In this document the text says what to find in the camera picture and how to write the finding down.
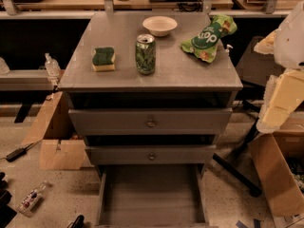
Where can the green soda can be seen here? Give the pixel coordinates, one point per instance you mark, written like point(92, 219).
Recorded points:
point(145, 54)

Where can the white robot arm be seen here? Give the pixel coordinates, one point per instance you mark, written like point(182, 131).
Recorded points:
point(284, 93)

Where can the grey top drawer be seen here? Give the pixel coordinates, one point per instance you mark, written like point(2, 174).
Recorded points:
point(89, 122)

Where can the grey middle drawer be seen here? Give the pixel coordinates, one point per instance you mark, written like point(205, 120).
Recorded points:
point(149, 154)

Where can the grey open bottom drawer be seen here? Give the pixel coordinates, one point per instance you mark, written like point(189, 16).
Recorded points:
point(151, 196)

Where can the green yellow sponge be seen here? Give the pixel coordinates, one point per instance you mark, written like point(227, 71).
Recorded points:
point(103, 59)

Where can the green chip bag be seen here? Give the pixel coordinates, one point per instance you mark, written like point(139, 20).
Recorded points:
point(205, 45)

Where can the white bowl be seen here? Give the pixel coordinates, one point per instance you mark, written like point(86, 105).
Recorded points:
point(160, 25)

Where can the small white pump bottle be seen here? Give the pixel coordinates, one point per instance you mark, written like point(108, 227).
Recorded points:
point(228, 49)

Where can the left cardboard box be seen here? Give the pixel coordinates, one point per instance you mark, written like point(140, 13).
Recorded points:
point(61, 148)

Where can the cardboard box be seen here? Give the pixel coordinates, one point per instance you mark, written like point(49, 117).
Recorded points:
point(61, 148)
point(269, 153)

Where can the clear plastic bottle on shelf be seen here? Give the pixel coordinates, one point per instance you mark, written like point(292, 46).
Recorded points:
point(52, 66)

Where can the black folding table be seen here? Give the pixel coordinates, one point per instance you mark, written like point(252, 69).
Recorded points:
point(254, 73)

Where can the right cardboard box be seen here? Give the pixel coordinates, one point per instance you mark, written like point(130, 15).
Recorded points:
point(269, 153)

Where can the black power adapter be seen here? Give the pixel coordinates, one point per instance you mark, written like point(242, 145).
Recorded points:
point(14, 155)

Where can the plastic bottle on floor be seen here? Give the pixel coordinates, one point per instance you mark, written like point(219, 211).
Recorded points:
point(30, 201)

